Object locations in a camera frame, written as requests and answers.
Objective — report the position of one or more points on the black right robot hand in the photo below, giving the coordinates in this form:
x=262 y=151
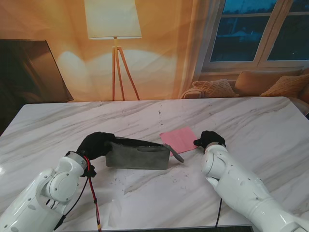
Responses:
x=212 y=138

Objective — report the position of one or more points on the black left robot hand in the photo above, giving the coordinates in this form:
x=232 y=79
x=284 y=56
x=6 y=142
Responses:
x=96 y=145

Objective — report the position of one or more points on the pink cloth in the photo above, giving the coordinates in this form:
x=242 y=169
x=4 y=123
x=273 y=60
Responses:
x=181 y=140

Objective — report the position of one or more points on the grey suede zip pouch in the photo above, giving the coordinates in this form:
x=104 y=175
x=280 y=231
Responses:
x=137 y=158

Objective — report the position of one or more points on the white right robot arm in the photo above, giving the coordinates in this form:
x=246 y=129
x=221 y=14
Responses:
x=241 y=186

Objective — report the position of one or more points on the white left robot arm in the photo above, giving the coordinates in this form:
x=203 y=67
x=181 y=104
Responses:
x=43 y=195

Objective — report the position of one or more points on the cream knitted cushion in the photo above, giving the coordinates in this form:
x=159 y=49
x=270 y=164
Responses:
x=212 y=88

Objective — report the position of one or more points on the beige sofa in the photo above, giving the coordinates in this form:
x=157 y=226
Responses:
x=189 y=93

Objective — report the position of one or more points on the plain tan cushion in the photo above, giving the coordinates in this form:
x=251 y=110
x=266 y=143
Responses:
x=256 y=83

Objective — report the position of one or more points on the beige curtain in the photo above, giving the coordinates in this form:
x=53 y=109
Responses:
x=200 y=48

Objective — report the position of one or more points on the orange knitted cushion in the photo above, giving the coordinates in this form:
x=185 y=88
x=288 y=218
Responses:
x=287 y=85

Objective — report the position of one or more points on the dark flat television screen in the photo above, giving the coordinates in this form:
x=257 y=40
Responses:
x=29 y=72

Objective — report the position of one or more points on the white framed window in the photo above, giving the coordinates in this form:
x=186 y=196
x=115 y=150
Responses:
x=236 y=36

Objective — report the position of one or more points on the floor lamp with wooden legs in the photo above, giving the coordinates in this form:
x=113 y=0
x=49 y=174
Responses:
x=113 y=19

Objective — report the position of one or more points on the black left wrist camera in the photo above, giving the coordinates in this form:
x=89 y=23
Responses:
x=89 y=172

